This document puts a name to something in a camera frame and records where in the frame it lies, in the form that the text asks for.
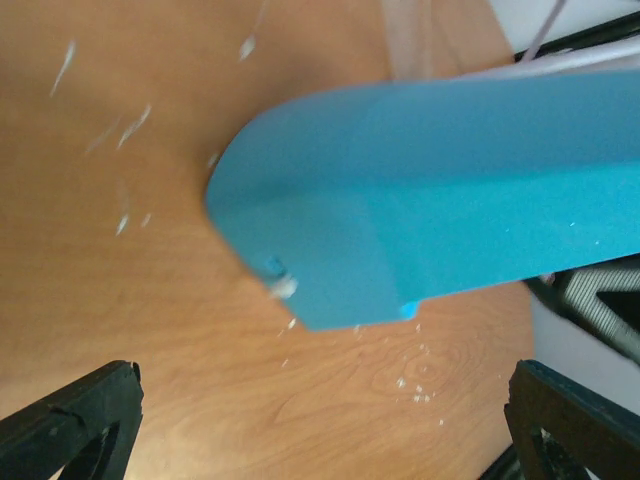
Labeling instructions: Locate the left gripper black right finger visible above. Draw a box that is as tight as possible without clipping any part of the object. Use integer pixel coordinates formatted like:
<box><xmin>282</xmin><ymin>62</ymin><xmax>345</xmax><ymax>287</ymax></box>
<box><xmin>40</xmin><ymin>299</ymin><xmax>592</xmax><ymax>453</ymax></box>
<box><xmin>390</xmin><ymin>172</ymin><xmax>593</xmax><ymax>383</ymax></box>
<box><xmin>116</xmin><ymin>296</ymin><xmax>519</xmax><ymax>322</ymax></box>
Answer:
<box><xmin>504</xmin><ymin>360</ymin><xmax>639</xmax><ymax>479</ymax></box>

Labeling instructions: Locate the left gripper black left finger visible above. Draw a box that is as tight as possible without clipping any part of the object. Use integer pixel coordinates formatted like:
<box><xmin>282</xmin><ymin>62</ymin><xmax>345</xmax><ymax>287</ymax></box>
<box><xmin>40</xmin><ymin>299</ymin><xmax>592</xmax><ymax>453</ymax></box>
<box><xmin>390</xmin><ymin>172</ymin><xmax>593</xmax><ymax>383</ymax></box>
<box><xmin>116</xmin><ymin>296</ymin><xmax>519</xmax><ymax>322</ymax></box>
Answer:
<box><xmin>1</xmin><ymin>360</ymin><xmax>144</xmax><ymax>479</ymax></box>

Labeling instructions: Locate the blue metronome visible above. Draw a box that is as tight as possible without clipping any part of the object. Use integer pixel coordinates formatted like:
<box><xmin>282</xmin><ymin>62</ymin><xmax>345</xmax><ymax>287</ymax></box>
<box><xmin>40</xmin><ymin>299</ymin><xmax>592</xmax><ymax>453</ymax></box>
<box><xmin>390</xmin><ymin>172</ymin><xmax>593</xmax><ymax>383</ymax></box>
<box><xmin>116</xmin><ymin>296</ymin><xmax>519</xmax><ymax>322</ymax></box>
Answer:
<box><xmin>205</xmin><ymin>70</ymin><xmax>639</xmax><ymax>331</ymax></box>

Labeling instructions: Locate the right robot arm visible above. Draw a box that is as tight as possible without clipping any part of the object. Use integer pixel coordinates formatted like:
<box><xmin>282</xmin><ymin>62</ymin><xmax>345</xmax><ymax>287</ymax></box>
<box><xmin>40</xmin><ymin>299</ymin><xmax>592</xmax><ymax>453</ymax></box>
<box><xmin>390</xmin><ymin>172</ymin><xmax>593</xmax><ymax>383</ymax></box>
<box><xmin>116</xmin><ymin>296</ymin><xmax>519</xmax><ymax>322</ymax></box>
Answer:
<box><xmin>524</xmin><ymin>260</ymin><xmax>639</xmax><ymax>363</ymax></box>

